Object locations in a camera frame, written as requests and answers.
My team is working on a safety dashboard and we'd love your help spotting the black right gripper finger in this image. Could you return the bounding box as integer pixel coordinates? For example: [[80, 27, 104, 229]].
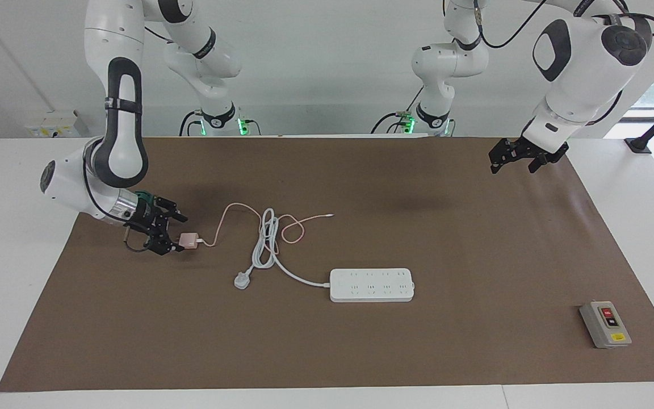
[[144, 226, 185, 256], [156, 198, 188, 223]]

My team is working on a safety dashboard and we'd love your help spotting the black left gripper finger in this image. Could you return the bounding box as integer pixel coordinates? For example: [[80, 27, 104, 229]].
[[527, 155, 556, 174], [489, 139, 519, 174]]

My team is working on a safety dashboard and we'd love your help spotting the pink charging cable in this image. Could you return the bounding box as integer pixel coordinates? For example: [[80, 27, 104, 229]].
[[202, 203, 335, 247]]

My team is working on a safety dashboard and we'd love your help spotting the white power strip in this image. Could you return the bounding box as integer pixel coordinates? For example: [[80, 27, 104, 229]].
[[329, 268, 416, 303]]

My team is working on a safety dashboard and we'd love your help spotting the brown table mat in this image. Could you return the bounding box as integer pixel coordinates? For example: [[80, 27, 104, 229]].
[[0, 136, 654, 393]]

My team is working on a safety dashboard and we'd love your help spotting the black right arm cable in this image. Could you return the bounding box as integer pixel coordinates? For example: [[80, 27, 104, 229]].
[[82, 142, 150, 252]]

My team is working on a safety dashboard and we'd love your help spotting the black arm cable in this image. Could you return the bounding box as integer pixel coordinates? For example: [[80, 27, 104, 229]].
[[82, 142, 150, 252], [473, 0, 549, 49]]

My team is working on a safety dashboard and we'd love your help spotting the black base cable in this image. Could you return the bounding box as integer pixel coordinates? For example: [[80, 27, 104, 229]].
[[178, 111, 204, 137], [370, 110, 418, 135]]

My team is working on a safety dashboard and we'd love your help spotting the white power cord with plug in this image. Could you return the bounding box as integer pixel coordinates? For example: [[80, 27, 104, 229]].
[[233, 208, 332, 290]]

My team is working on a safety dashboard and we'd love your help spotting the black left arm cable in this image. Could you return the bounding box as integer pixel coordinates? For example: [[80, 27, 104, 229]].
[[473, 0, 549, 49]]

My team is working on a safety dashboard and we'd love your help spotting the white wall socket box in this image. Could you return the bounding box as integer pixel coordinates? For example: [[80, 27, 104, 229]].
[[25, 111, 90, 139]]

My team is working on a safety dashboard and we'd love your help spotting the grey on-off switch box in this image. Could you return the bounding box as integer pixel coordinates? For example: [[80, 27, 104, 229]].
[[580, 301, 632, 349]]

